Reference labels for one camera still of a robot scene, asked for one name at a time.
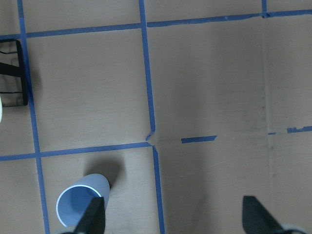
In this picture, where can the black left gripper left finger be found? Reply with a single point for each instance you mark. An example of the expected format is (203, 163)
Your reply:
(93, 219)

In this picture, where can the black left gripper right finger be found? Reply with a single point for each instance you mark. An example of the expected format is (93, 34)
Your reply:
(256, 219)

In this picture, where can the light blue plastic cup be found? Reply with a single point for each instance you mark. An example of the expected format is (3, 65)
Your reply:
(74, 200)

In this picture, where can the white mug on rack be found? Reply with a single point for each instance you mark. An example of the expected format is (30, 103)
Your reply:
(1, 110)

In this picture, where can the black wire mug rack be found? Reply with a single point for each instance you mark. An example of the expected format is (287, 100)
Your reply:
(13, 81)

